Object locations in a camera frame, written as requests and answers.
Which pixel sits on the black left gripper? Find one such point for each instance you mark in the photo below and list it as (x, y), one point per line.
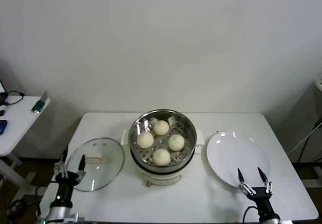
(65, 186)

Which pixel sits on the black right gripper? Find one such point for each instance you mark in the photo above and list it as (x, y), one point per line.
(261, 196)

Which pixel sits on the white steamed baozi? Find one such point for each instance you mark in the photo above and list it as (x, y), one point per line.
(145, 140)
(176, 143)
(161, 127)
(161, 156)

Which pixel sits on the perforated steel steamer basket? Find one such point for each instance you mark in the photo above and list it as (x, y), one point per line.
(187, 138)

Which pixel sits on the white round plate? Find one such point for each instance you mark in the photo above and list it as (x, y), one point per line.
(234, 153)

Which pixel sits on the white stand base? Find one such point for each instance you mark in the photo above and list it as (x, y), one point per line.
(313, 181)

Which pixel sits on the white side table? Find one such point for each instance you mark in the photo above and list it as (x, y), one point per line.
(17, 123)

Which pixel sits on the blue computer mouse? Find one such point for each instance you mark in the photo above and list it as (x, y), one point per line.
(3, 127)

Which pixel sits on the laptop computer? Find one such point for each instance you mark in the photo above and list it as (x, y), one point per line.
(2, 88)

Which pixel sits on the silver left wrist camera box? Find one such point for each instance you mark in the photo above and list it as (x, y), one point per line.
(76, 219)

